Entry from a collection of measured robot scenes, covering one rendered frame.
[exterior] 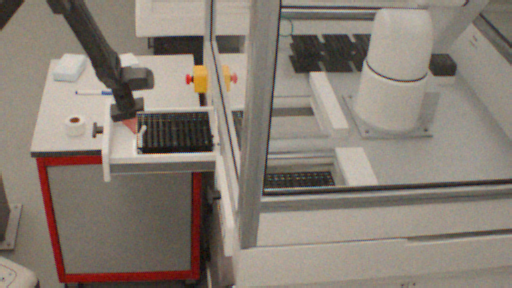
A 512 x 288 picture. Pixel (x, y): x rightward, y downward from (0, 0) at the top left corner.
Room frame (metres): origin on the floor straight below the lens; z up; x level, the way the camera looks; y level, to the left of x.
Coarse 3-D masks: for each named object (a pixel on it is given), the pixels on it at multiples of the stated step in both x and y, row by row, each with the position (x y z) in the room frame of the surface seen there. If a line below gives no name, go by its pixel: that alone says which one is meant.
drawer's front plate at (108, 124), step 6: (108, 102) 1.69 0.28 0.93; (108, 108) 1.65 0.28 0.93; (108, 114) 1.62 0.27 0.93; (108, 120) 1.59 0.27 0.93; (108, 126) 1.55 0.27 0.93; (108, 132) 1.52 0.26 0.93; (108, 138) 1.50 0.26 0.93; (108, 144) 1.47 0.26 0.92; (108, 150) 1.44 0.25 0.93; (108, 156) 1.43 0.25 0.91; (108, 162) 1.43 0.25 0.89; (108, 168) 1.43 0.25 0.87; (108, 174) 1.43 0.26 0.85; (108, 180) 1.43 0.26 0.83
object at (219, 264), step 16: (208, 176) 1.89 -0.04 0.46; (208, 208) 1.75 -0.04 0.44; (208, 224) 1.84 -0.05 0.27; (208, 240) 1.82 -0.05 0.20; (208, 256) 1.72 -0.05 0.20; (224, 256) 1.37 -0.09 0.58; (208, 272) 1.74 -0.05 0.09; (224, 272) 1.34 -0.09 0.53; (432, 272) 1.10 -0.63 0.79; (448, 272) 1.11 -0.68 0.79; (464, 272) 1.11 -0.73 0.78; (480, 272) 1.12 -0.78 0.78; (496, 272) 1.12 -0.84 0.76
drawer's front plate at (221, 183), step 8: (216, 160) 1.41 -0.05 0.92; (216, 168) 1.40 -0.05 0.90; (216, 176) 1.40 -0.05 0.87; (224, 176) 1.33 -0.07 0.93; (216, 184) 1.39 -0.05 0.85; (224, 184) 1.30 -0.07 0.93; (224, 192) 1.27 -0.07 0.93; (224, 200) 1.24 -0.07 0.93; (224, 208) 1.21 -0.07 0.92; (224, 216) 1.20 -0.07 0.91; (232, 216) 1.18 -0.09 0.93; (224, 224) 1.19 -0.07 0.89; (232, 224) 1.15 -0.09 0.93; (232, 232) 1.14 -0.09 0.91; (224, 240) 1.17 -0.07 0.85; (232, 240) 1.14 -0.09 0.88; (224, 248) 1.16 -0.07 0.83; (232, 248) 1.14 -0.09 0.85
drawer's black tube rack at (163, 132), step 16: (192, 112) 1.68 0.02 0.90; (208, 112) 1.68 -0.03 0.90; (160, 128) 1.59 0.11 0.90; (176, 128) 1.59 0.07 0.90; (192, 128) 1.59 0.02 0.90; (208, 128) 1.59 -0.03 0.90; (144, 144) 1.51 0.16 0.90; (160, 144) 1.51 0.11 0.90; (176, 144) 1.51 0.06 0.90; (192, 144) 1.55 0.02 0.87; (208, 144) 1.51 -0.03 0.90
